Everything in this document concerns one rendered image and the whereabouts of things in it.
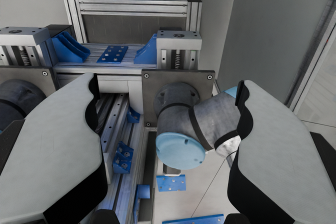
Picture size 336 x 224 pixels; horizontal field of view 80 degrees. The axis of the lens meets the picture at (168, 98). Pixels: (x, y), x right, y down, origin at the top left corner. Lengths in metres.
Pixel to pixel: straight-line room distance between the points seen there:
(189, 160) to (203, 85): 0.25
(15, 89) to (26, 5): 1.23
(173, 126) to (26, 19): 1.62
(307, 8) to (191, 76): 0.45
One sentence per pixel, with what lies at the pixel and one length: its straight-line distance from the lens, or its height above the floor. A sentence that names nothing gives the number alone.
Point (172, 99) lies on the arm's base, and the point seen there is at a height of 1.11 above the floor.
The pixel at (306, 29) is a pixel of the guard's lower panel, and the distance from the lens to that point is 0.83.
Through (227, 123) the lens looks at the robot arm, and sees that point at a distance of 0.44.
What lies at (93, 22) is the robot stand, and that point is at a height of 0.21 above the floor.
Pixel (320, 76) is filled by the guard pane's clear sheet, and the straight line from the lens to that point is 0.76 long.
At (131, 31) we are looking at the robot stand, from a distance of 1.44.
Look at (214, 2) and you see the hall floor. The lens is 1.63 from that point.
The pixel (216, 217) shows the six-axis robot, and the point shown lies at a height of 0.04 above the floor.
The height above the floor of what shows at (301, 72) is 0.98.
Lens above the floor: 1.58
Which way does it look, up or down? 57 degrees down
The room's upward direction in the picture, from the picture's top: 180 degrees counter-clockwise
